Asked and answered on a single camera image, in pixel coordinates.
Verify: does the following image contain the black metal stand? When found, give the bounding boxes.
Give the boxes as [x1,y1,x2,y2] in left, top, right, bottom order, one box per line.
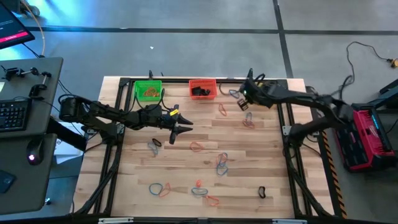
[368,78,398,110]

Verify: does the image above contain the grey desk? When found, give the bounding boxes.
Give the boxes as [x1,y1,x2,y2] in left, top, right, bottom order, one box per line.
[0,57,65,216]

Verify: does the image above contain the red black tool case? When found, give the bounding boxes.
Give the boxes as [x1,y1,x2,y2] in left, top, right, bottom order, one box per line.
[332,104,398,174]

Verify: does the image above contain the black desk clamp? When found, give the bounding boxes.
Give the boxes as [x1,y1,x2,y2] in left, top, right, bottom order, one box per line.
[29,72,53,101]
[1,66,53,81]

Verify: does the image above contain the green plastic basket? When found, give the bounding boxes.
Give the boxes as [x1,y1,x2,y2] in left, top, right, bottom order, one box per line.
[134,80,163,102]

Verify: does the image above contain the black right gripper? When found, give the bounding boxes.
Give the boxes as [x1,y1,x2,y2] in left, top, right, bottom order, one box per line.
[243,77,283,107]

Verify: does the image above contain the tan cable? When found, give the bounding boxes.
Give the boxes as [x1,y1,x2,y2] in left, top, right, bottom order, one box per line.
[20,0,47,57]

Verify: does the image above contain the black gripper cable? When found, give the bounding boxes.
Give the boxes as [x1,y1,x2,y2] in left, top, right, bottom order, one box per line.
[218,82,234,98]
[133,88,175,113]

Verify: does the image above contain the black computer mouse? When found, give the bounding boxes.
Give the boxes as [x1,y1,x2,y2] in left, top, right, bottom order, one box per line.
[25,138,45,166]

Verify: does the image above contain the person's foot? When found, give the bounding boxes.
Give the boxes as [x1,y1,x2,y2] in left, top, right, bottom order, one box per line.
[19,0,41,17]

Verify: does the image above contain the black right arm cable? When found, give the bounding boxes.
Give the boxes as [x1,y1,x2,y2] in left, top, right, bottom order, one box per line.
[338,74,356,101]

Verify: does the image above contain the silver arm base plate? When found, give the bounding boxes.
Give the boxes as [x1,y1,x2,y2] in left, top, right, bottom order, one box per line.
[281,124,320,137]

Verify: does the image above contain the black backlit keyboard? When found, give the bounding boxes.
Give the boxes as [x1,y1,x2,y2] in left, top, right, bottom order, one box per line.
[0,98,32,134]

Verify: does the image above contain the black phone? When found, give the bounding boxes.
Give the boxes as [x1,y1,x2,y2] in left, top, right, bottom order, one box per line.
[0,169,17,194]

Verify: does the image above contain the white paper sheet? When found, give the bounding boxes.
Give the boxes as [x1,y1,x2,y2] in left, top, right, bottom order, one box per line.
[53,138,84,167]

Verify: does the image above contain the black floor cable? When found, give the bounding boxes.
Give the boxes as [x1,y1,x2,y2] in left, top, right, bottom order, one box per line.
[338,40,392,101]

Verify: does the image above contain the black computer monitor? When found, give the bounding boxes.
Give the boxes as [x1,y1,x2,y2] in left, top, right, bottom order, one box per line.
[0,0,36,50]

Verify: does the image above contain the silver table bracket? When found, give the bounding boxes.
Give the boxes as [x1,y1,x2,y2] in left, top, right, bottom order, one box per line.
[272,218,308,224]
[98,217,134,224]

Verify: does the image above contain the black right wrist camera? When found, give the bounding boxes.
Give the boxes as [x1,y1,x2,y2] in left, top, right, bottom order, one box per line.
[236,98,249,112]

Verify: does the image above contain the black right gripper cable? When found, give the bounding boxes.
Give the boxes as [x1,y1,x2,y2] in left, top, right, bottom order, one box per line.
[218,82,234,98]

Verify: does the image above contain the orange plastic basket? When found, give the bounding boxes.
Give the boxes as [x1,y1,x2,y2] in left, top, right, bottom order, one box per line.
[188,78,218,101]

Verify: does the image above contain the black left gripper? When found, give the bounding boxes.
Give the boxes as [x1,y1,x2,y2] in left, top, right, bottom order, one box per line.
[136,105,195,137]

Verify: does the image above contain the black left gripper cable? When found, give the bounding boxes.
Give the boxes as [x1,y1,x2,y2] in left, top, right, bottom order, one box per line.
[133,88,175,113]

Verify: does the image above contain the black yellow hazard tape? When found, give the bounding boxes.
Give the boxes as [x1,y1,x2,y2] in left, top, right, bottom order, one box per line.
[307,86,348,219]

